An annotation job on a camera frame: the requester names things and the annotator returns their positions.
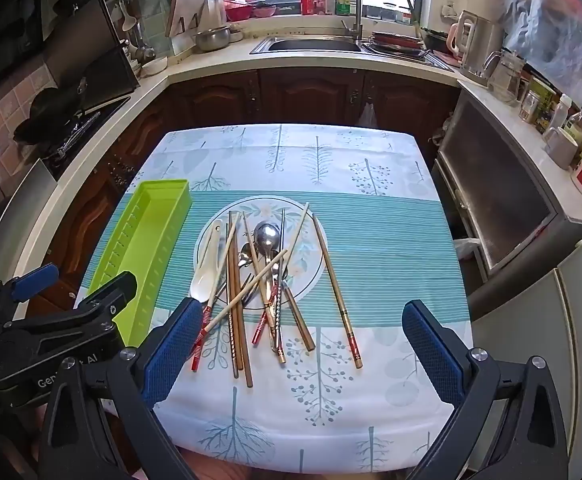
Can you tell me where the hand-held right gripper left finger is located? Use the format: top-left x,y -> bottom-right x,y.
35,297 -> 204,480

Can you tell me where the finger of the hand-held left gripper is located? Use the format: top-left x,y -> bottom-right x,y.
75,271 -> 138,335
0,262 -> 60,322

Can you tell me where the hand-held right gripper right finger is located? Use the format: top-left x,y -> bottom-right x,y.
402,300 -> 570,480

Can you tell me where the green plastic utensil tray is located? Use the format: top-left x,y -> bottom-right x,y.
87,178 -> 193,348

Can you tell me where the pale wooden chopstick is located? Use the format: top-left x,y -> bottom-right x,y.
200,248 -> 289,337

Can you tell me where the brown wooden chopstick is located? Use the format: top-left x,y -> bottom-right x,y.
231,212 -> 245,370
227,211 -> 238,379
232,240 -> 254,388

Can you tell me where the white ceramic spoon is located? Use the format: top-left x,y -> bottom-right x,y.
189,220 -> 223,303

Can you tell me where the steel fork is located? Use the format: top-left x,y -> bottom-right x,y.
228,272 -> 256,311

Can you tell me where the tan chopstick red band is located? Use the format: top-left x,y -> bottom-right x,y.
312,215 -> 364,370

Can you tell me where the steel spoon with wooden handle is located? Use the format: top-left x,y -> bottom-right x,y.
271,265 -> 317,352

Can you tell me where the large steel spoon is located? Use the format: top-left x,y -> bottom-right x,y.
253,221 -> 282,311

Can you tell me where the dark patterned chopstick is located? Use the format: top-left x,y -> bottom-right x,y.
277,208 -> 288,365

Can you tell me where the leaf printed teal tablecloth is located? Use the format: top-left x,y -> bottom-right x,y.
73,124 -> 473,476

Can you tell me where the gas stove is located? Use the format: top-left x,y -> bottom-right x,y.
41,95 -> 132,181

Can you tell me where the black wok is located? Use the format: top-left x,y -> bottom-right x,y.
13,87 -> 89,143

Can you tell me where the countertop oven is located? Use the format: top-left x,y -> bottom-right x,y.
431,90 -> 582,286

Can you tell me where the black range hood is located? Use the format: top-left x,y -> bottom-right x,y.
36,0 -> 142,111

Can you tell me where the grey mug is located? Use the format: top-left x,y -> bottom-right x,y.
544,127 -> 579,170

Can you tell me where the white plastic bottle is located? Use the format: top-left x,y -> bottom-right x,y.
551,94 -> 572,131

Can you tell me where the steel cooking pot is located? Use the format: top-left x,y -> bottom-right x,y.
195,26 -> 233,52

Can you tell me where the glass pitcher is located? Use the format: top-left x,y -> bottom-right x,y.
482,50 -> 527,106

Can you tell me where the wooden cutting board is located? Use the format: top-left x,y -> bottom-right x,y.
165,0 -> 208,38

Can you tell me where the white electric kettle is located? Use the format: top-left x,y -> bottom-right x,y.
446,10 -> 504,86

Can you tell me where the red plate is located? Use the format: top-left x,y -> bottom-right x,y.
371,31 -> 422,48

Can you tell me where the stainless steel sink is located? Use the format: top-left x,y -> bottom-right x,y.
250,35 -> 372,56

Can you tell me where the steel kitchen faucet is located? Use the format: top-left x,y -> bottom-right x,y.
331,0 -> 364,41

